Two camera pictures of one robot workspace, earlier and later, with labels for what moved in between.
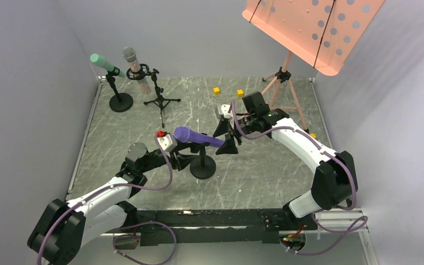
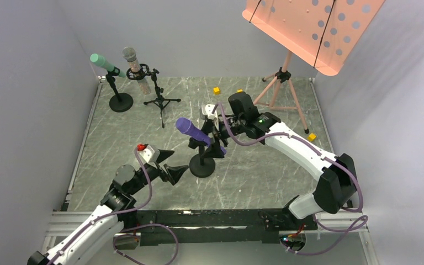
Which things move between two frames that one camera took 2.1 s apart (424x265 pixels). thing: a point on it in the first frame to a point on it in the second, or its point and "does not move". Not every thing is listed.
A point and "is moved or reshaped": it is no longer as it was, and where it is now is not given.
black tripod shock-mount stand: [141, 72] does not move
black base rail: [195, 226] does not move
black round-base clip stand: [121, 102] does not move
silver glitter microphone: [129, 54] does not move
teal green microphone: [99, 59] does not move
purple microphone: [184, 134] is moved or reshaped
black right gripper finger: [229, 147] to [214, 150]
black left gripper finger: [184, 160] to [174, 173]
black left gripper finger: [194, 147] to [163, 155]
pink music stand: [323, 33] does not move
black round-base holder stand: [202, 167] does not move
